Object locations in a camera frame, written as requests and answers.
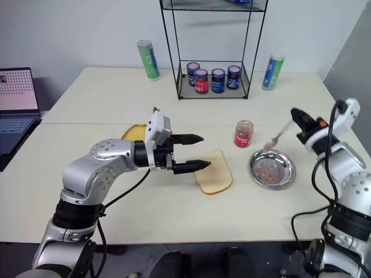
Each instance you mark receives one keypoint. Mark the blue label jam jar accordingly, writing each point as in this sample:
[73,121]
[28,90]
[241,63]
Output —
[192,73]
[218,81]
[233,77]

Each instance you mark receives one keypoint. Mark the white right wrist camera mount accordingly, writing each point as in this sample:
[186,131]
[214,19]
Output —
[349,113]

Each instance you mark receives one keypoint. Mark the round stainless steel plate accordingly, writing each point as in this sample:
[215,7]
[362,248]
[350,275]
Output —
[272,171]

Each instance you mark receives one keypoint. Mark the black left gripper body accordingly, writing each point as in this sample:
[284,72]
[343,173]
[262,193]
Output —
[162,153]

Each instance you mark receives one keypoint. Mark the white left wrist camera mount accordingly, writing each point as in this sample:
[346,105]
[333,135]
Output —
[158,123]

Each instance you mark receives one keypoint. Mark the blue packet on shelf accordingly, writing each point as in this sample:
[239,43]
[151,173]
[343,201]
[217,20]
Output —
[242,1]

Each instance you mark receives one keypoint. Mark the dark rounded shape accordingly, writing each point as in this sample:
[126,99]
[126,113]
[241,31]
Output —
[240,262]
[171,265]

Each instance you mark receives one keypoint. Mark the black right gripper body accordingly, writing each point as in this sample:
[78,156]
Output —
[314,130]

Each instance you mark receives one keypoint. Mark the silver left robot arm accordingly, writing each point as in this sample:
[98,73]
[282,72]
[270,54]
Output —
[87,173]

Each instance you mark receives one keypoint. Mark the white bread slice with jam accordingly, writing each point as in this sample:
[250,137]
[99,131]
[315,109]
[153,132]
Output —
[214,173]

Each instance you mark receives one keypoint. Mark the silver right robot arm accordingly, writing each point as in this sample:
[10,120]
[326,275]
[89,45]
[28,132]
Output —
[353,185]

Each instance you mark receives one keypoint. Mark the plain toast bread slice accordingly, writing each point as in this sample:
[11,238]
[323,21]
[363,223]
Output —
[134,132]

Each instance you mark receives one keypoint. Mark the red label jam jar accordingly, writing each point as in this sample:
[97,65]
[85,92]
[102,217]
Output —
[201,82]

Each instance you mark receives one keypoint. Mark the dark blue laptop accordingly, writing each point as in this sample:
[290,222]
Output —
[17,98]

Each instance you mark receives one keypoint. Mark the red jam dollop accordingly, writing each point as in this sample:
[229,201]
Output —
[266,173]

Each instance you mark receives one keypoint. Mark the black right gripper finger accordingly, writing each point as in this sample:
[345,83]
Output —
[303,124]
[303,113]

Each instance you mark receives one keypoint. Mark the open red jam jar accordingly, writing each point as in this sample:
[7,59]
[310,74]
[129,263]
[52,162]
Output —
[243,134]

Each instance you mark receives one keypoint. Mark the green blue cylindrical canister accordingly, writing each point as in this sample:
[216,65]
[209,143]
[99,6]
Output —
[273,72]
[149,60]

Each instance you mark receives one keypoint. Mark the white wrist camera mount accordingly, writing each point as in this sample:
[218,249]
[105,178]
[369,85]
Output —
[349,113]
[158,123]

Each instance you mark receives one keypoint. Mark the silver metal spoon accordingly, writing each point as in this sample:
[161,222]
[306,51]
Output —
[279,134]

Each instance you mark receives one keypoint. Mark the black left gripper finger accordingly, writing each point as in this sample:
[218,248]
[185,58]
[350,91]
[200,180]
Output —
[191,166]
[188,139]

